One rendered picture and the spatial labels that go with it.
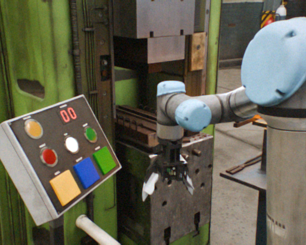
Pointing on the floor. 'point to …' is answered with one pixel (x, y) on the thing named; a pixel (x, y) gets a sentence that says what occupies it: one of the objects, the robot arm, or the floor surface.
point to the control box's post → (57, 231)
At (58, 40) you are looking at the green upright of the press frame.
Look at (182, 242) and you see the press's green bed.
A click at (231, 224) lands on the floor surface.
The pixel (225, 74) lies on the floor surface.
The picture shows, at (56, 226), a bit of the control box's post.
